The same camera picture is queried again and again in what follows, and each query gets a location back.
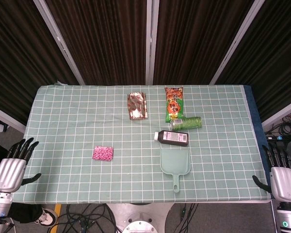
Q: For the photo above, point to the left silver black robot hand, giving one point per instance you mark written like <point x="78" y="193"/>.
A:
<point x="8" y="172"/>

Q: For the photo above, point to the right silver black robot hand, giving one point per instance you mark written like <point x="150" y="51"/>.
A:
<point x="285" y="184"/>

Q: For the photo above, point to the white silver robot base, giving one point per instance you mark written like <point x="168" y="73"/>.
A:
<point x="138" y="218"/>

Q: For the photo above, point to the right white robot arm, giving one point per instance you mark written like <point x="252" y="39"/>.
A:
<point x="289" y="216"/>

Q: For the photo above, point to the white black sneaker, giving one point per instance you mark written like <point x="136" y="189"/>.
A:
<point x="47" y="217"/>

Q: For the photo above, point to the dark blue under cloth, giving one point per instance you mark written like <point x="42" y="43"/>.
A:
<point x="257" y="116"/>

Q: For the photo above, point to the green checked tablecloth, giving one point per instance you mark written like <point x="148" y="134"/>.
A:
<point x="70" y="116"/>

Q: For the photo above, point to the mint green plastic dustpan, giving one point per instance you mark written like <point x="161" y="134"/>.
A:
<point x="175" y="161"/>

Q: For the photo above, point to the green drink can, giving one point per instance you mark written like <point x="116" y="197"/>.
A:
<point x="188" y="122"/>

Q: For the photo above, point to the dark brown curtain panel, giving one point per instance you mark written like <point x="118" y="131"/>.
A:
<point x="274" y="53"/>
<point x="104" y="41"/>
<point x="19" y="53"/>
<point x="196" y="41"/>

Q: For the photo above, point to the brown bottle white cap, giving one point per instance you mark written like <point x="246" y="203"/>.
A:
<point x="172" y="138"/>

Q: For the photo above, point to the orange green snack bag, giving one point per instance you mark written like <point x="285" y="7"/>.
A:
<point x="174" y="103"/>

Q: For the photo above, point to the gold foil snack packet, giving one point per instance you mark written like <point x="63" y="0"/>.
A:
<point x="137" y="105"/>

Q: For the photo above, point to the white low frame bar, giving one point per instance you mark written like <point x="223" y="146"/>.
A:
<point x="7" y="119"/>
<point x="281" y="111"/>

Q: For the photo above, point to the white slanted frame post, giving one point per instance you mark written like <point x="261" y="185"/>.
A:
<point x="59" y="41"/>
<point x="237" y="41"/>

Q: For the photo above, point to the white upright frame post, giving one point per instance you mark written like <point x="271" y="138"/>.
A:
<point x="151" y="41"/>

